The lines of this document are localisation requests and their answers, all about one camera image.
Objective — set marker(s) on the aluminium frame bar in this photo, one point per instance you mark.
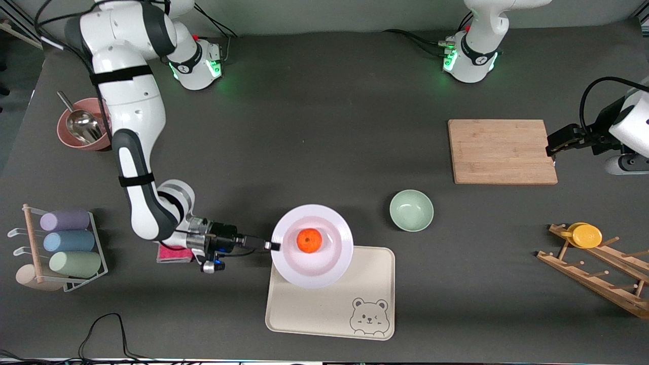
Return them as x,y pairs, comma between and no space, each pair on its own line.
20,34

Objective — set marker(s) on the pink folded cloth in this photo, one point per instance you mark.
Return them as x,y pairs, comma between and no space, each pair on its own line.
172,256

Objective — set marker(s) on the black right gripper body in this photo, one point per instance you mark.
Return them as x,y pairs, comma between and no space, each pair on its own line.
223,238

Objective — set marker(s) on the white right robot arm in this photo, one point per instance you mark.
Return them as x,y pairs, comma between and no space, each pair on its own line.
132,101

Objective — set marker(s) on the pale blue cup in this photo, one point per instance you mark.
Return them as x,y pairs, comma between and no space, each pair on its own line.
68,241

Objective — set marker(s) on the wooden cutting board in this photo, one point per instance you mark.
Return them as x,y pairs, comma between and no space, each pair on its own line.
502,152

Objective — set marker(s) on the yellow cup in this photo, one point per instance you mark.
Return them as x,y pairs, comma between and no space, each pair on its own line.
587,236

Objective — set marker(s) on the wooden peg dish rack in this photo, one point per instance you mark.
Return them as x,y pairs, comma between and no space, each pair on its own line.
583,276

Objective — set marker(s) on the white round plate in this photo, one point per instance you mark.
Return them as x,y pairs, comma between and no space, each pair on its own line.
324,268

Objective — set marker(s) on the beige cup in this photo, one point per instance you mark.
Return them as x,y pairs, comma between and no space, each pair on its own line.
25,278

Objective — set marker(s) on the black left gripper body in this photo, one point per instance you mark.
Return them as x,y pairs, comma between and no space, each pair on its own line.
600,133

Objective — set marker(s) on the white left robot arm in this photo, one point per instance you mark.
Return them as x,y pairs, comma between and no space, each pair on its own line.
476,56

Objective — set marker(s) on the pale purple cup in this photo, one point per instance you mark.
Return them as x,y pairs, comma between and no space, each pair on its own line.
65,220

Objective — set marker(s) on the pale green cup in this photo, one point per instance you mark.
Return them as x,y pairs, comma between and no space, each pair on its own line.
76,264

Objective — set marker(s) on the metal scoop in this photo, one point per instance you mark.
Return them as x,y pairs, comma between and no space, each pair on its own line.
83,126

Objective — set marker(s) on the cream tray with bear print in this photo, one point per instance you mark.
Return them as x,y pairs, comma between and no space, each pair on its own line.
365,284

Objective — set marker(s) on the pink bowl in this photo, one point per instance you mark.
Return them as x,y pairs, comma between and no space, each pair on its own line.
76,145

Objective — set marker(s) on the wooden rod of cup rack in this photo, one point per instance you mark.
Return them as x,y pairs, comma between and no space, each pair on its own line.
33,243

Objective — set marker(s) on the orange fruit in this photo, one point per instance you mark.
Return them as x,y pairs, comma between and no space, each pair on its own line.
310,240

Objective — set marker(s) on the pale green bowl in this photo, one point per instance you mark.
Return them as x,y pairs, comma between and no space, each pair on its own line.
411,211

